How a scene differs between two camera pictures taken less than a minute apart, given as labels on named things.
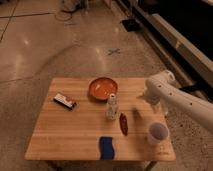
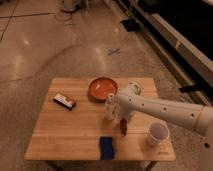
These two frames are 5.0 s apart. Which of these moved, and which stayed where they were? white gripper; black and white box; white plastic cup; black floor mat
Moved: white gripper
Stayed: black floor mat; white plastic cup; black and white box
